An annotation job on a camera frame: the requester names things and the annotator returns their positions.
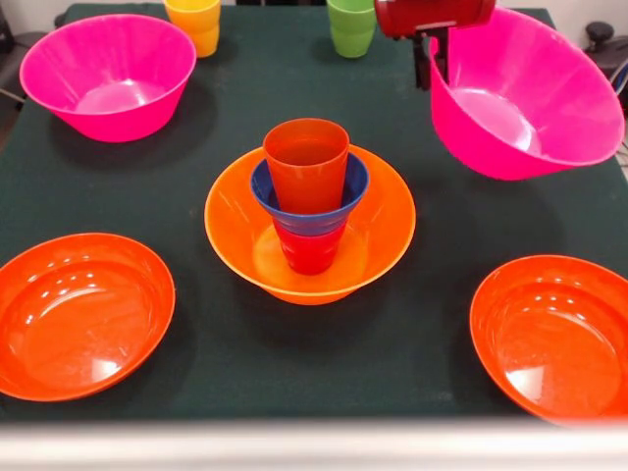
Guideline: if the red shallow bowl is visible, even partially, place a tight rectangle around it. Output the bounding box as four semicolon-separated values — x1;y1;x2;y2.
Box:
0;233;177;403
469;254;628;427

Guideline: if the blue small bowl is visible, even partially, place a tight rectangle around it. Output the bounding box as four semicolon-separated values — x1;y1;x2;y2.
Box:
249;152;370;237

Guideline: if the dark green tablecloth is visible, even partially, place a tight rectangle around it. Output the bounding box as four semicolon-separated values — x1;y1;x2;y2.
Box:
0;2;628;423

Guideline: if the pink large bowl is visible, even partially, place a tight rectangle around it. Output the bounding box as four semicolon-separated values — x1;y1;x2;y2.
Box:
19;13;197;143
428;6;627;182

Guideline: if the yellow plastic cup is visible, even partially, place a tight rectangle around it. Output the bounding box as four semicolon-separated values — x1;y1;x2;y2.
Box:
163;0;222;59

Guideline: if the green plastic cup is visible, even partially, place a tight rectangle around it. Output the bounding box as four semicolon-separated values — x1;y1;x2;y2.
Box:
326;0;379;60

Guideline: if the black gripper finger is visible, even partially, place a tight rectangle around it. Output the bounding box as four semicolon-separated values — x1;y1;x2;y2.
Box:
431;27;450;84
411;34;433;92

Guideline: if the crimson plastic cup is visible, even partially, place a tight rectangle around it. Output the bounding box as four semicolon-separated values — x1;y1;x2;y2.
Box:
273;220;347;277

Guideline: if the black pedestal foot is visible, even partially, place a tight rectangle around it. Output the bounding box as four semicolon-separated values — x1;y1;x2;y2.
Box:
0;9;50;104
583;22;628;99

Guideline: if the orange large bowl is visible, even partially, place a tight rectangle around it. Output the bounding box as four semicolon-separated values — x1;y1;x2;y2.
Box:
203;144;417;306

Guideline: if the red-orange plastic cup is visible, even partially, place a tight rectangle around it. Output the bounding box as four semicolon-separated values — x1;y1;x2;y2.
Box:
262;118;351;216

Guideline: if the grey hose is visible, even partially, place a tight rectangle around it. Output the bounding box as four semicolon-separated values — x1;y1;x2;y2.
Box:
610;58;628;112

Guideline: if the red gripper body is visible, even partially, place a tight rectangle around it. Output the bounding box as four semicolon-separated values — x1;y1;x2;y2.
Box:
374;0;497;41

